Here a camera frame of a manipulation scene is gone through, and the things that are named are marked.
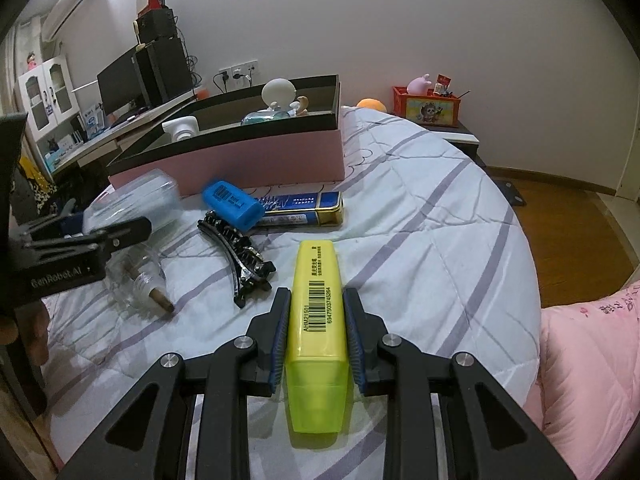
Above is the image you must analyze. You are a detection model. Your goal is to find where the chair with clothes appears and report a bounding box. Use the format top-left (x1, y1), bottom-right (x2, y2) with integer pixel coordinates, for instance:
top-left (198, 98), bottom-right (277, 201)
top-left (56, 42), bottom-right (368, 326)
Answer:
top-left (10, 155), bottom-right (76, 226)

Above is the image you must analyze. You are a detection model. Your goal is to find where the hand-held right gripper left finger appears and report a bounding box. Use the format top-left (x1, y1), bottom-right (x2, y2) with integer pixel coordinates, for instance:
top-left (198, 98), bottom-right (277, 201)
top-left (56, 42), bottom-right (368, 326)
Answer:
top-left (55, 287), bottom-right (292, 480)

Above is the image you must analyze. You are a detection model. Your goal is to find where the teal correction tape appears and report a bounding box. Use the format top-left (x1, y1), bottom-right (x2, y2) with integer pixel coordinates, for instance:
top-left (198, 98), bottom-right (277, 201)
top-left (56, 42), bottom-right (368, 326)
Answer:
top-left (241, 111), bottom-right (291, 126)

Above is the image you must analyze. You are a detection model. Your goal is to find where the yellow highlighter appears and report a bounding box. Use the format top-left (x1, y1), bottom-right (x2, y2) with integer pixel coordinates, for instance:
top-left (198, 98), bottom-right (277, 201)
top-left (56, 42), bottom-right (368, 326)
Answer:
top-left (282, 240), bottom-right (348, 435)

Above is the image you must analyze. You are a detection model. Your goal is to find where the person's left hand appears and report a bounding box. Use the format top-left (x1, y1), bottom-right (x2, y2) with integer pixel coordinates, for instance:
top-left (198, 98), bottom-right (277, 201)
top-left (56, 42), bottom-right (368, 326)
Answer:
top-left (0, 302), bottom-right (49, 361)

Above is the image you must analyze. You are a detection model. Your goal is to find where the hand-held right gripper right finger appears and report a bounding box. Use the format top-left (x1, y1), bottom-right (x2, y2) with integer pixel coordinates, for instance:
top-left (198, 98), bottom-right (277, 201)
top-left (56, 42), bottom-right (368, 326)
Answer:
top-left (342, 287), bottom-right (576, 480)

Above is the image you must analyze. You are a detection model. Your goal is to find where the white air conditioner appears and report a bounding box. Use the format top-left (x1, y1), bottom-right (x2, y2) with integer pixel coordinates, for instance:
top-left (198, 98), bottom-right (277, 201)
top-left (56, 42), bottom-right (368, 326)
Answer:
top-left (40, 0), bottom-right (98, 41)

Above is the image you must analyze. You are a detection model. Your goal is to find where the black speaker box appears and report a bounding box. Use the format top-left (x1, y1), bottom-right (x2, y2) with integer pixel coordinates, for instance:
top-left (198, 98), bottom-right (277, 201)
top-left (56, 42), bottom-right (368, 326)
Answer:
top-left (137, 7), bottom-right (177, 43)

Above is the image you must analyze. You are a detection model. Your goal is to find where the red storage crate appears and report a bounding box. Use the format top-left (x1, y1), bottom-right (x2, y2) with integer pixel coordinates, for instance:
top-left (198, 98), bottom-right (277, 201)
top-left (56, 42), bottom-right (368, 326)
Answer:
top-left (391, 85), bottom-right (462, 127)

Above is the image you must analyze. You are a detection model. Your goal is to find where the black computer monitor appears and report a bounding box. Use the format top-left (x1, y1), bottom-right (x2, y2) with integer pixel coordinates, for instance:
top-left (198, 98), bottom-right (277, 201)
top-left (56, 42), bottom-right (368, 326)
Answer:
top-left (96, 51), bottom-right (146, 118)

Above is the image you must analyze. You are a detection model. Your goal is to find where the blue pen tin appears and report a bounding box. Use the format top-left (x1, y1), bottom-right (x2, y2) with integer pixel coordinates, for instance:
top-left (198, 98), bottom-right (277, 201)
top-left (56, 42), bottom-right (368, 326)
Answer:
top-left (245, 191), bottom-right (345, 231)

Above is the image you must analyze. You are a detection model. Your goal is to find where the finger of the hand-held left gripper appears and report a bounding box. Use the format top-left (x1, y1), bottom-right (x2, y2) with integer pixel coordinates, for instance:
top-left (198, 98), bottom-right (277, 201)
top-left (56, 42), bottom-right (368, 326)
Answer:
top-left (22, 216), bottom-right (152, 256)
top-left (27, 211), bottom-right (85, 235)

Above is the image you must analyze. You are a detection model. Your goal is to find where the clear plastic case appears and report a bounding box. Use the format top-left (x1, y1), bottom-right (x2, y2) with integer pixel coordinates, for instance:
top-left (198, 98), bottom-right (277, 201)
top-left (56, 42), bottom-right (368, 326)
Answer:
top-left (82, 169), bottom-right (181, 233)

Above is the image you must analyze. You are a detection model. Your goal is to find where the black hair clip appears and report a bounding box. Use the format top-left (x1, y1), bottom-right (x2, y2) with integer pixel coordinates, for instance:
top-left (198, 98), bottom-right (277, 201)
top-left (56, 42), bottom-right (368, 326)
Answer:
top-left (196, 210), bottom-right (277, 309)

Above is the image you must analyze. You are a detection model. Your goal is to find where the striped tablecloth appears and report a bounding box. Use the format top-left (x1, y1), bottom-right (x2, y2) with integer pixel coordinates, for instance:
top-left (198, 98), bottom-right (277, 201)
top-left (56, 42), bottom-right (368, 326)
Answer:
top-left (42, 105), bottom-right (543, 480)

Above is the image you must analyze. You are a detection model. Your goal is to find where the white hutch cabinet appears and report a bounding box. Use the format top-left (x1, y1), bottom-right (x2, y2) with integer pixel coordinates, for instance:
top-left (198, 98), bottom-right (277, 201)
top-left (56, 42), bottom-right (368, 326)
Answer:
top-left (15, 55), bottom-right (81, 161)

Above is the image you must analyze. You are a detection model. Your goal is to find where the white desk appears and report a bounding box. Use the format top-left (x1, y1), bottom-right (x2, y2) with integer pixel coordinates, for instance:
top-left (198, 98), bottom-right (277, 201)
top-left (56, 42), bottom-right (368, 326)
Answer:
top-left (47, 87), bottom-right (211, 176)

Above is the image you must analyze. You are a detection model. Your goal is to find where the white-headed doll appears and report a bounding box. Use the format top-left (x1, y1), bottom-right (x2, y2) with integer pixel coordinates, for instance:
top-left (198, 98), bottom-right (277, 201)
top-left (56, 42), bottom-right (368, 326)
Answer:
top-left (262, 79), bottom-right (312, 117)

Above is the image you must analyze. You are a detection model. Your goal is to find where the small clear glass bottle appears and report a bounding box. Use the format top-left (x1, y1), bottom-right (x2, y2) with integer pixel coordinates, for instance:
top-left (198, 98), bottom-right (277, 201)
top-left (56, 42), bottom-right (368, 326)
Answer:
top-left (105, 245), bottom-right (176, 317)

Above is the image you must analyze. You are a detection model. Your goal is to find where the white pencil sharpener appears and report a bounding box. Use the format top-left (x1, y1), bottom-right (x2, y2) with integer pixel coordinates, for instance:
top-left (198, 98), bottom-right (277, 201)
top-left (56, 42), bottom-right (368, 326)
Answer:
top-left (162, 116), bottom-right (200, 142)

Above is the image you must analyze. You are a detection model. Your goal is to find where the pink storage box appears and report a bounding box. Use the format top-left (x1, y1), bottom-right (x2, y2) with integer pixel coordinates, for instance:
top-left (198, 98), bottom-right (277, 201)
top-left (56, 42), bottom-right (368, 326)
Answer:
top-left (107, 75), bottom-right (346, 198)

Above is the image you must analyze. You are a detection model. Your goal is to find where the wall power outlet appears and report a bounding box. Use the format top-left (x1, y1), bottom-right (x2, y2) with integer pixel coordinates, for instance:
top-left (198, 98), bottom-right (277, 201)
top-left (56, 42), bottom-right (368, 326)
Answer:
top-left (218, 61), bottom-right (259, 81)

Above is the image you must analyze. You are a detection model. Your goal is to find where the pink quilt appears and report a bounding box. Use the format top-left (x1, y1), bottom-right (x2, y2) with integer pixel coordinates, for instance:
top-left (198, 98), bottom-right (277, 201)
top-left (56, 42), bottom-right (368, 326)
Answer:
top-left (537, 280), bottom-right (640, 480)

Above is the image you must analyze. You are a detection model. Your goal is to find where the black computer tower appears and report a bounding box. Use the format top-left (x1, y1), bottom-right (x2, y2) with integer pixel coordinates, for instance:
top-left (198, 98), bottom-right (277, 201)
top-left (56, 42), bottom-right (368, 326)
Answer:
top-left (135, 37), bottom-right (196, 106)

